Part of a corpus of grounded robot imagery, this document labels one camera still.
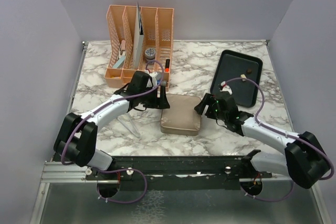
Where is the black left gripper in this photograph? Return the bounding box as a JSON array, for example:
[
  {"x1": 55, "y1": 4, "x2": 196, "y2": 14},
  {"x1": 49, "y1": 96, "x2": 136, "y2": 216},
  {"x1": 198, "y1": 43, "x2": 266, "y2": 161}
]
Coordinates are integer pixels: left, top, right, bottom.
[{"x1": 139, "y1": 85, "x2": 170, "y2": 109}]

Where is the rose gold tin lid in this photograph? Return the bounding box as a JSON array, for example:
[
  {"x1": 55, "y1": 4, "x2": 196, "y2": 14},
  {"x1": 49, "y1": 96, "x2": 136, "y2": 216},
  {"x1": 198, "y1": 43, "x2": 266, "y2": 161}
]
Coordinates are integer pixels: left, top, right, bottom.
[{"x1": 160, "y1": 94, "x2": 201, "y2": 129}]

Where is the gold chocolate tin box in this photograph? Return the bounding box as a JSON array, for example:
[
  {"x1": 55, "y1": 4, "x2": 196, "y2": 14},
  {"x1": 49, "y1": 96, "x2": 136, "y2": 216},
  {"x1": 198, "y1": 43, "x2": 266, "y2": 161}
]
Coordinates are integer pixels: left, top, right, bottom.
[{"x1": 161, "y1": 127, "x2": 199, "y2": 136}]

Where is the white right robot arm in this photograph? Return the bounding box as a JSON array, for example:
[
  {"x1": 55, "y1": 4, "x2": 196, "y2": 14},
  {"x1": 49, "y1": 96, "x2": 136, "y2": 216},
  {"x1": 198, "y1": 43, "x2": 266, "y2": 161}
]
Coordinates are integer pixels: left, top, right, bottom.
[{"x1": 194, "y1": 91, "x2": 334, "y2": 189}]

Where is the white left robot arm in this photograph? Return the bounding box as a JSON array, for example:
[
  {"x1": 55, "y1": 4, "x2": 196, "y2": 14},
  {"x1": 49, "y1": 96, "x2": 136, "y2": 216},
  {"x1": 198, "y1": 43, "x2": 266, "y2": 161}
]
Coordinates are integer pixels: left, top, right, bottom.
[{"x1": 54, "y1": 71, "x2": 170, "y2": 179}]

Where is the black orange marker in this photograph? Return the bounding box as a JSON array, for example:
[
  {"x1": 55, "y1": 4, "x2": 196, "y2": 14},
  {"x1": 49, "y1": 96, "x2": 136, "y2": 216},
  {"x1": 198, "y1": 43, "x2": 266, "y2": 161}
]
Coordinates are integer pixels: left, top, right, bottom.
[{"x1": 165, "y1": 58, "x2": 170, "y2": 72}]

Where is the black plastic tray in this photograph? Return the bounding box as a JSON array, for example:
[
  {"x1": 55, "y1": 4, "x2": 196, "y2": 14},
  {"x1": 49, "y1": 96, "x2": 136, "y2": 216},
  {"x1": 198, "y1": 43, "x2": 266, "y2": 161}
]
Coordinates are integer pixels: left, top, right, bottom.
[{"x1": 210, "y1": 50, "x2": 263, "y2": 108}]

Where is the small round patterned jar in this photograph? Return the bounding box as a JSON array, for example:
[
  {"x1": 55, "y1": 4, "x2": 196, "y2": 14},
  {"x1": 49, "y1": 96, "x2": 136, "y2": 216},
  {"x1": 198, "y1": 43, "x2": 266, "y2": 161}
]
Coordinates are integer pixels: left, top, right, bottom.
[{"x1": 144, "y1": 47, "x2": 156, "y2": 62}]

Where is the white upright booklet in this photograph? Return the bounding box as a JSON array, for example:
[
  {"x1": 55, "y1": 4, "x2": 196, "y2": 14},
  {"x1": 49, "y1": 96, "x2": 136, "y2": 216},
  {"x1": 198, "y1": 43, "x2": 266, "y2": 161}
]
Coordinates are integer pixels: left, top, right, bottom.
[{"x1": 132, "y1": 3, "x2": 144, "y2": 69}]

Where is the pink stapler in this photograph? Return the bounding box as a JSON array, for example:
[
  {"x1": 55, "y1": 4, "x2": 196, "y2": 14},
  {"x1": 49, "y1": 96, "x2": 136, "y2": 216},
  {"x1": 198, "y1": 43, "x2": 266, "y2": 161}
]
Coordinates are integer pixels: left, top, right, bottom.
[{"x1": 119, "y1": 40, "x2": 126, "y2": 58}]

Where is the peach plastic desk organizer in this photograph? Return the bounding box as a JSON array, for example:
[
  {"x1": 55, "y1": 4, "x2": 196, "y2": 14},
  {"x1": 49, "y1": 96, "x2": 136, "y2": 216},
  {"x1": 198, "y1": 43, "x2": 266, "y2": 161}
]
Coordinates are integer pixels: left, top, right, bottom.
[{"x1": 105, "y1": 5, "x2": 174, "y2": 88}]

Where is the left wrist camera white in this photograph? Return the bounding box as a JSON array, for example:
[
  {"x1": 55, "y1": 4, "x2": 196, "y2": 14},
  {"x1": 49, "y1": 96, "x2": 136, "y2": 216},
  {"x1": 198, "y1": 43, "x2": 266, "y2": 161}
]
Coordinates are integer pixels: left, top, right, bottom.
[{"x1": 145, "y1": 70, "x2": 162, "y2": 88}]

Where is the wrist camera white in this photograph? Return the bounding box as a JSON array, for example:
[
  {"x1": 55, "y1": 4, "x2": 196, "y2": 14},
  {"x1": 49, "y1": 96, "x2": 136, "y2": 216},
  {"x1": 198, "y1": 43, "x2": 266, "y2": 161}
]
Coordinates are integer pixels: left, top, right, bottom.
[
  {"x1": 219, "y1": 81, "x2": 233, "y2": 95},
  {"x1": 145, "y1": 70, "x2": 162, "y2": 88}
]

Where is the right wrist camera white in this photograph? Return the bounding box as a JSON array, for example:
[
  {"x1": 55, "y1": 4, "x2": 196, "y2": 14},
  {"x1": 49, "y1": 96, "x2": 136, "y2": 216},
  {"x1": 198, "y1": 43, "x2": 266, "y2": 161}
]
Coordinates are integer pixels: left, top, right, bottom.
[{"x1": 219, "y1": 81, "x2": 233, "y2": 95}]

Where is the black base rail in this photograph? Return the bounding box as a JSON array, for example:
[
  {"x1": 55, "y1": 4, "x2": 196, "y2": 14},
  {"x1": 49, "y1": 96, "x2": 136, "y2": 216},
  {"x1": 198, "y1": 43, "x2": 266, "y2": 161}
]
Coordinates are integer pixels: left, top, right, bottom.
[{"x1": 85, "y1": 156, "x2": 272, "y2": 191}]

